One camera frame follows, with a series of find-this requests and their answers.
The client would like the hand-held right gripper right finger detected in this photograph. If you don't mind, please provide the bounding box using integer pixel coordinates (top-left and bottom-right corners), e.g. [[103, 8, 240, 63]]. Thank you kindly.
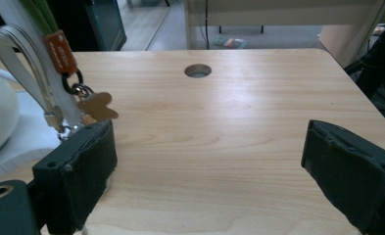
[[300, 118, 385, 235]]

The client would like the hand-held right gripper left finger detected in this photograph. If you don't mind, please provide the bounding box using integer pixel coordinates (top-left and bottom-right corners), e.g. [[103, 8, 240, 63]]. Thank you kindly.
[[31, 118, 119, 235]]

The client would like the brown leather key strap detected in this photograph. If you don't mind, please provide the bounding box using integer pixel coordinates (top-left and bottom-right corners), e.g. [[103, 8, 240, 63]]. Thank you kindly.
[[18, 0, 120, 124]]

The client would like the silver key fob with strap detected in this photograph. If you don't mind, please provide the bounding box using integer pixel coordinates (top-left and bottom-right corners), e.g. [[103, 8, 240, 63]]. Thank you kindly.
[[0, 24, 75, 142]]

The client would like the black cabinet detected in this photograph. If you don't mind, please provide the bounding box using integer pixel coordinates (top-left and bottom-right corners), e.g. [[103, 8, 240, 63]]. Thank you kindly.
[[47, 0, 128, 52]]

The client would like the light wooden desk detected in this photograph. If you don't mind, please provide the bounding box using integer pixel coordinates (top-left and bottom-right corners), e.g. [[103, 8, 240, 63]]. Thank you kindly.
[[183, 0, 385, 69]]

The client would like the colourful packet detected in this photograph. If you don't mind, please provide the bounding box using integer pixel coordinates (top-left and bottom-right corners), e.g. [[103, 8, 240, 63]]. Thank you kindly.
[[212, 35, 247, 50]]

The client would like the round table cable hole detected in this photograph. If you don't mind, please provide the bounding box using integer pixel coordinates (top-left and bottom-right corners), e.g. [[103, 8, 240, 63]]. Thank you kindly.
[[183, 63, 214, 79]]

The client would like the black hanging cable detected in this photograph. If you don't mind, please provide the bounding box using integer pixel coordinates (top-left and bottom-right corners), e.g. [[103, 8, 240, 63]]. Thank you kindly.
[[203, 0, 212, 51]]

